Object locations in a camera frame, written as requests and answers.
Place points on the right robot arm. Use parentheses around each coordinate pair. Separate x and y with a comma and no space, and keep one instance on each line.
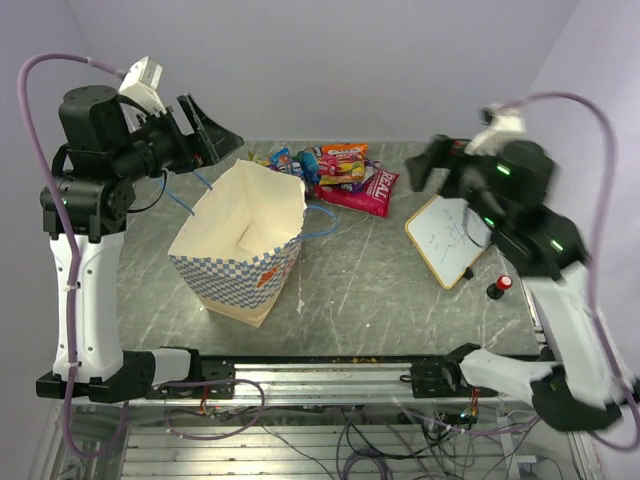
(575,391)

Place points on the purple snack pack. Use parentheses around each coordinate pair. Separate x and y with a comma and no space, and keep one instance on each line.
(371,167)

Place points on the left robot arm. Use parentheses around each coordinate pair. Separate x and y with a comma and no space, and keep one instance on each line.
(85,213)

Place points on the blue snack packet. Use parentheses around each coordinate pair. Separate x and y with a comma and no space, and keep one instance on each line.
(309,160)

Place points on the red emergency stop button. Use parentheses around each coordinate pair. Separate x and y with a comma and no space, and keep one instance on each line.
(496,290)

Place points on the aluminium rail frame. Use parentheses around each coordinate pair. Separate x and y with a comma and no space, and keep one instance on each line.
(317,393)

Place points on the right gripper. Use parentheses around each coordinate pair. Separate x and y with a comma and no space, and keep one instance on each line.
(421,165)

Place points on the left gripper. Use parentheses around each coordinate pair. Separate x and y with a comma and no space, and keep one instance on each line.
(207,143)

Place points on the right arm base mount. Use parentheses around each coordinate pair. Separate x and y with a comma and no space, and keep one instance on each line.
(440,376)

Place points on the orange snack packet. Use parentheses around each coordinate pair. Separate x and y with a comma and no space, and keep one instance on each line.
(352,162)

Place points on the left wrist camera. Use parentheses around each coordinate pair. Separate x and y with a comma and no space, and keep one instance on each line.
(140,84)

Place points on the green snack packet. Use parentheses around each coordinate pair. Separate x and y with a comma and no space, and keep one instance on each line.
(258,159)

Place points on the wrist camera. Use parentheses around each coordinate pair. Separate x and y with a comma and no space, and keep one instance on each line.
(140,84)
(502,125)

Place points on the pink crisps bag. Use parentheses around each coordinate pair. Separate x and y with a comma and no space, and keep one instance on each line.
(374,198)

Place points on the small red candy packet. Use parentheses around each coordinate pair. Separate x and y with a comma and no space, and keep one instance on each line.
(329,165)

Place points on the small whiteboard yellow frame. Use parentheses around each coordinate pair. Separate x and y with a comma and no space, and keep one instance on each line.
(449,242)

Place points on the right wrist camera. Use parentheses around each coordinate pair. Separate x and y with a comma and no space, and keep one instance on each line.
(502,125)

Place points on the blue candy packet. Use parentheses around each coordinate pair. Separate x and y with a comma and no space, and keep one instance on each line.
(283,162)

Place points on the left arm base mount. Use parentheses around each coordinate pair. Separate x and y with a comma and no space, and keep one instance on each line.
(210,370)

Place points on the checkered paper bag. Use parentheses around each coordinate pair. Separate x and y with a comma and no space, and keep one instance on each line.
(236,249)

